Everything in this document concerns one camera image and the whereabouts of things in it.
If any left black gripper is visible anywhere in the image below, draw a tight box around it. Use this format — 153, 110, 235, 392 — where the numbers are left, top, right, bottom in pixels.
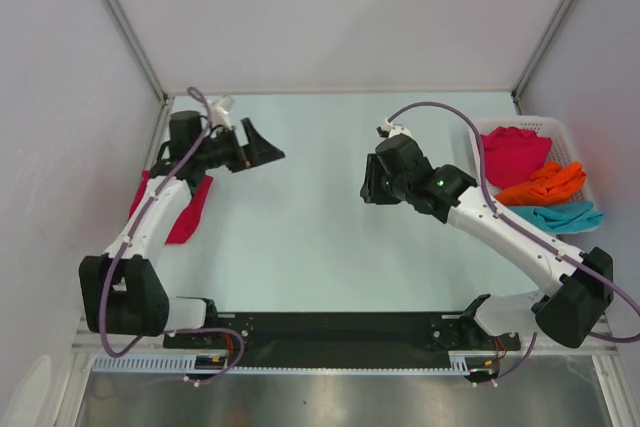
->
195, 118, 283, 173

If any magenta red t shirt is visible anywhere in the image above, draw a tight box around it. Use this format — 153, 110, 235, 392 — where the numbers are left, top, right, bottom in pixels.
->
481, 126, 552, 189
129, 170, 214, 245

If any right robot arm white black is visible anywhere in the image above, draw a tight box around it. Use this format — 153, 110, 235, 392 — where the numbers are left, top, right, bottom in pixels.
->
360, 134, 613, 348

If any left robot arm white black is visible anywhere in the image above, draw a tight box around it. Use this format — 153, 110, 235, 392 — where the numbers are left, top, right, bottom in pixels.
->
79, 111, 285, 347

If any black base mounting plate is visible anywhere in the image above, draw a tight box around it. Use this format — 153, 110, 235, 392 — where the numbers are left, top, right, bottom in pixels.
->
164, 310, 524, 371

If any orange t shirt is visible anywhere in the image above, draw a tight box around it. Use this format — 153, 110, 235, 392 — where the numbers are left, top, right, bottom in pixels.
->
495, 161, 587, 206

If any teal t shirt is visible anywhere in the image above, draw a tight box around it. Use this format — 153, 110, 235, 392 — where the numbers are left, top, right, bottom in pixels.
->
510, 201, 604, 235

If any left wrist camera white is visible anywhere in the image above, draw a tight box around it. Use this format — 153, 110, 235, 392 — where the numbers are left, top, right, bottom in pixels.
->
209, 96, 234, 129

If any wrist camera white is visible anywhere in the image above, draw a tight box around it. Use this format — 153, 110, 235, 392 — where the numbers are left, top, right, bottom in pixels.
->
209, 96, 234, 129
376, 122, 412, 139

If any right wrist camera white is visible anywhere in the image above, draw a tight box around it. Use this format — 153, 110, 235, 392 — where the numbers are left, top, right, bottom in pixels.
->
376, 122, 412, 139

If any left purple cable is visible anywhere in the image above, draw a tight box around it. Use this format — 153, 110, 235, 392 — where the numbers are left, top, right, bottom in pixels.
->
99, 86, 246, 388

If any purple cable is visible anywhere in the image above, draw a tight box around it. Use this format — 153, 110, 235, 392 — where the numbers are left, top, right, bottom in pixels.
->
99, 86, 246, 388
387, 101, 640, 388

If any white slotted cable duct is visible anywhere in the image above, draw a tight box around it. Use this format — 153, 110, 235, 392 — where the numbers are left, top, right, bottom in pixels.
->
91, 354, 491, 376

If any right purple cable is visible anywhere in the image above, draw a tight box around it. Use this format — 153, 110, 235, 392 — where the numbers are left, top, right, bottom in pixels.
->
387, 101, 640, 388

